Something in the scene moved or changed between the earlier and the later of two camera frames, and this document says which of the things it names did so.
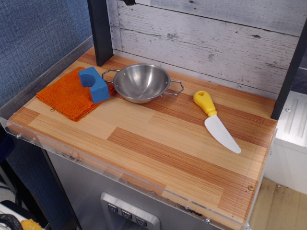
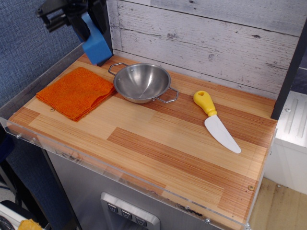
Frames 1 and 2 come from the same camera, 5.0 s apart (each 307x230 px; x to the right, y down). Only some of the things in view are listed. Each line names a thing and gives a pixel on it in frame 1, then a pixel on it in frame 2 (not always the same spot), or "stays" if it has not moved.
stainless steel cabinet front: x=83 y=185 stays
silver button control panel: x=117 y=213 stays
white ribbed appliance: x=291 y=124 stays
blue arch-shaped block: x=100 y=90 → x=96 y=46
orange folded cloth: x=65 y=95 stays
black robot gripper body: x=130 y=2 → x=55 y=13
